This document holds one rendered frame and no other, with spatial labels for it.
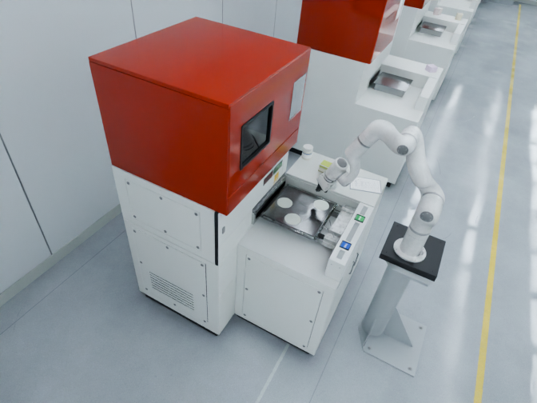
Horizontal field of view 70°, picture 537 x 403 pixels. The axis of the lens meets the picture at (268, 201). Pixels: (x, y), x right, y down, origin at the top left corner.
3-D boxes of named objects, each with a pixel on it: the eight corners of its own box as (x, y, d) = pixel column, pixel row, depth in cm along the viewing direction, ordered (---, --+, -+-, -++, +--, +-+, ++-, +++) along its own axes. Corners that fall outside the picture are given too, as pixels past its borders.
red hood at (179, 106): (111, 165, 210) (86, 56, 171) (199, 107, 266) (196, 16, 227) (228, 217, 188) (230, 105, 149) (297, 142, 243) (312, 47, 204)
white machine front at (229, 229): (215, 264, 216) (214, 212, 190) (280, 187, 272) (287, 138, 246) (219, 266, 215) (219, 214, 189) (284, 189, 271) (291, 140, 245)
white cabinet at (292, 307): (233, 320, 283) (236, 245, 229) (290, 238, 350) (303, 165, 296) (313, 363, 264) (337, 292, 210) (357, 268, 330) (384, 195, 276)
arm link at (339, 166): (341, 177, 232) (332, 165, 233) (352, 166, 221) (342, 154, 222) (332, 184, 228) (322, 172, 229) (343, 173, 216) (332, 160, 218)
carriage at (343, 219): (321, 245, 230) (322, 241, 228) (342, 209, 255) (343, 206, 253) (334, 250, 227) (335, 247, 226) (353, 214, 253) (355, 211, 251)
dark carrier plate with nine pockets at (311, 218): (263, 214, 239) (263, 214, 239) (287, 185, 263) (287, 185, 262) (313, 237, 228) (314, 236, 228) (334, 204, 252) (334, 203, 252)
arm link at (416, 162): (421, 220, 210) (427, 204, 221) (444, 217, 202) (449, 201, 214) (390, 137, 193) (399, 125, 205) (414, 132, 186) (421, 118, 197)
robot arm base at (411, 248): (430, 249, 233) (442, 228, 221) (418, 268, 221) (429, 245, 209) (401, 234, 241) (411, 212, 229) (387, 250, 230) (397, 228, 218)
